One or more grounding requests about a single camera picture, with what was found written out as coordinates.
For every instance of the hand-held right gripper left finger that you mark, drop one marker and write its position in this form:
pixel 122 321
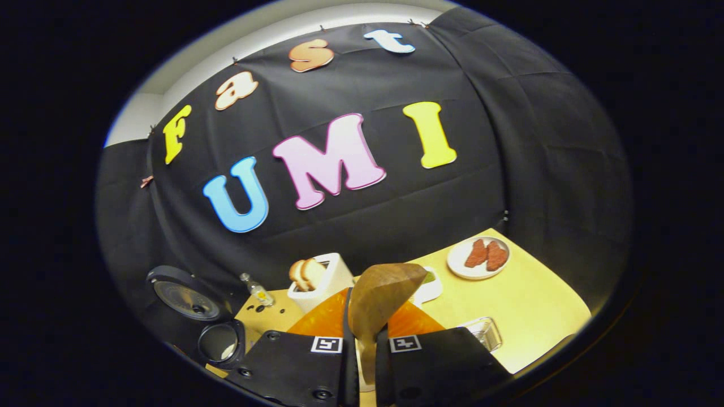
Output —
pixel 350 362

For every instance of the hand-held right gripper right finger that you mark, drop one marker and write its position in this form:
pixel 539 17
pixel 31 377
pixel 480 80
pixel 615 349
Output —
pixel 382 367

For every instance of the wooden spoon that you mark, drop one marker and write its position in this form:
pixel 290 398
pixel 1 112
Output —
pixel 384 288

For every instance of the grey silver rice cooker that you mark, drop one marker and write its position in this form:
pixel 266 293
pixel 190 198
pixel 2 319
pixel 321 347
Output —
pixel 186 299

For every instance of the white divided dish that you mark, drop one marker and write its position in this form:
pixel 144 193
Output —
pixel 432 291

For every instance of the white toaster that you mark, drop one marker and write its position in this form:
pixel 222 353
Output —
pixel 334 271

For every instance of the toast bread slice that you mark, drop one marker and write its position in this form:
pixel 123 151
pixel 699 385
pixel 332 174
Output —
pixel 295 274
pixel 314 272

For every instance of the green beans pile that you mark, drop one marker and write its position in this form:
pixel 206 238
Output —
pixel 430 277

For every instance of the small clear glass bottle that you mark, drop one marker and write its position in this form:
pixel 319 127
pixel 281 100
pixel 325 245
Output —
pixel 259 293

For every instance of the white round plate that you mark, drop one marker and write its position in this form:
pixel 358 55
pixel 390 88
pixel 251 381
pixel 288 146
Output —
pixel 458 265

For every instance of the black backdrop cloth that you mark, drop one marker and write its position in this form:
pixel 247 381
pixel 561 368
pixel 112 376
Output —
pixel 509 141

